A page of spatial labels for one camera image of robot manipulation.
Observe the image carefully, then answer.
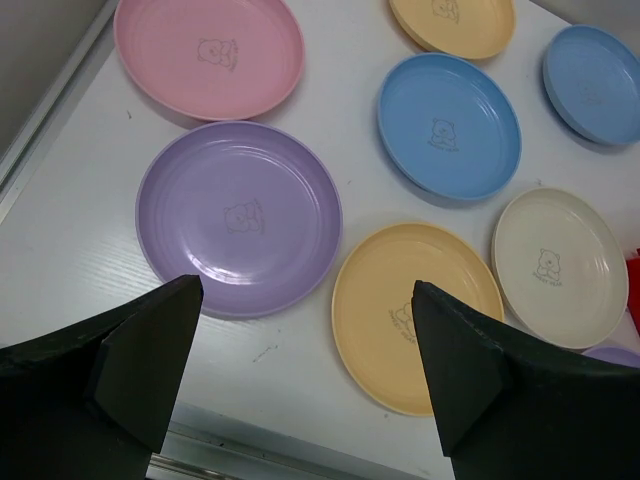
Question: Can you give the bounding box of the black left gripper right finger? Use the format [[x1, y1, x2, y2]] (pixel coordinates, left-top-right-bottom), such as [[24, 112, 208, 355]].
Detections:
[[411, 281, 639, 479]]

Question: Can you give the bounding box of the pink plastic plate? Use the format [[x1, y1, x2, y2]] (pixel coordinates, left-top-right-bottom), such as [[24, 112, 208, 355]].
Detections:
[[113, 1, 305, 121]]

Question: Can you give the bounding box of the purple plastic plate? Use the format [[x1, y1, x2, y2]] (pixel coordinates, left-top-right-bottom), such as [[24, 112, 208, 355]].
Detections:
[[136, 121, 343, 319], [583, 346, 640, 369]]

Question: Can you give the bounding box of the cream plastic plate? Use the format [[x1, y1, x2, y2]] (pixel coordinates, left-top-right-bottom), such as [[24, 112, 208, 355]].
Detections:
[[491, 187, 629, 350]]

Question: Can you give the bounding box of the yellow plastic plate rear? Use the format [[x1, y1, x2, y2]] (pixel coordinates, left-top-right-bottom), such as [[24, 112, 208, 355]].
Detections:
[[389, 0, 516, 60]]

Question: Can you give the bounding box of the red plastic bin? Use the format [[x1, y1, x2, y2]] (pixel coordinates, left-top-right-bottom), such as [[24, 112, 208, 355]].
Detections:
[[626, 249, 640, 330]]

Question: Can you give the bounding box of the yellow plastic plate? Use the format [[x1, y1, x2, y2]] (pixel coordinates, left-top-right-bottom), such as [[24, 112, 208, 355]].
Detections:
[[389, 0, 516, 60], [331, 223, 504, 417]]

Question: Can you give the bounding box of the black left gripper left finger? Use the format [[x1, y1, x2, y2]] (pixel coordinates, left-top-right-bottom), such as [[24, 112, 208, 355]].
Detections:
[[1, 275, 204, 479]]

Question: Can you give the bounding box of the aluminium table frame rail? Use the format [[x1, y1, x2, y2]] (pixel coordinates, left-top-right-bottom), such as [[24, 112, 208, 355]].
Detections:
[[1, 1, 117, 218]]

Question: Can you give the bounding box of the blue plastic plate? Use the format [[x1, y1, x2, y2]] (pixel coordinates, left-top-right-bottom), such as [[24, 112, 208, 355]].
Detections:
[[377, 53, 522, 202], [542, 25, 639, 146]]

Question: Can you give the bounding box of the yellow plastic plate front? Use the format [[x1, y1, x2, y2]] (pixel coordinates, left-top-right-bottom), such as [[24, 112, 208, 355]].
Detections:
[[331, 223, 504, 417]]

